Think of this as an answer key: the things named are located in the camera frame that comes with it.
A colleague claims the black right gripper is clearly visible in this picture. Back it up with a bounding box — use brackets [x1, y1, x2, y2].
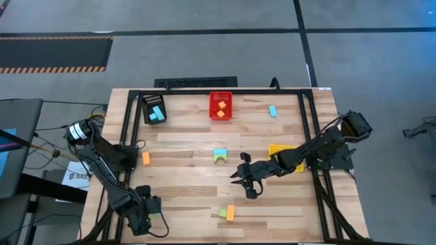
[230, 152, 284, 200]

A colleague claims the long cyan foam block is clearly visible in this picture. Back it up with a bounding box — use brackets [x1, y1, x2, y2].
[152, 105, 166, 121]

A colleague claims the yellow plastic basket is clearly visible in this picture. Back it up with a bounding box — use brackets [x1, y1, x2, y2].
[268, 144, 305, 173]

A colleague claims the white paper sign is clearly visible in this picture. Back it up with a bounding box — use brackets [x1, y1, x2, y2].
[61, 161, 92, 192]

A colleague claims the red plastic basket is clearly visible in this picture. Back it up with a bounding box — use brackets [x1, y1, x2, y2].
[208, 91, 234, 121]

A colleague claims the black plastic basket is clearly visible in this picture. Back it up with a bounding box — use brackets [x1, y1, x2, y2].
[141, 93, 168, 126]

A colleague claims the black floor grille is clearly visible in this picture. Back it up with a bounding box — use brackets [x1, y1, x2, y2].
[153, 76, 238, 89]

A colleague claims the black side cart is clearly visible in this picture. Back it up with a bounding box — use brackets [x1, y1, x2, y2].
[0, 171, 88, 245]

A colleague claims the grey side table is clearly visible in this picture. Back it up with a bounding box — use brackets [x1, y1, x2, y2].
[0, 98, 44, 199]

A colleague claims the blue sheet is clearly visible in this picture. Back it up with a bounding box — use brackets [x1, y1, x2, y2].
[0, 128, 17, 180]

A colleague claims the black hazard-striped floor mat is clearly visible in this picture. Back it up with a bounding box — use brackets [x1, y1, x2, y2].
[0, 35, 114, 74]

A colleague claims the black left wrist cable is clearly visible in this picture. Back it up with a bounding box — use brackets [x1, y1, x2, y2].
[149, 213, 170, 239]

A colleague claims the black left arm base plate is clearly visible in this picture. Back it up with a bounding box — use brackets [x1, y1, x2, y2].
[112, 144, 139, 172]

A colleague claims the black aluminium table frame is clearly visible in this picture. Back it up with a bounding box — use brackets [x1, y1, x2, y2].
[81, 88, 371, 245]

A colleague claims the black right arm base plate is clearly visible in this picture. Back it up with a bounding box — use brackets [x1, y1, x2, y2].
[305, 142, 354, 171]

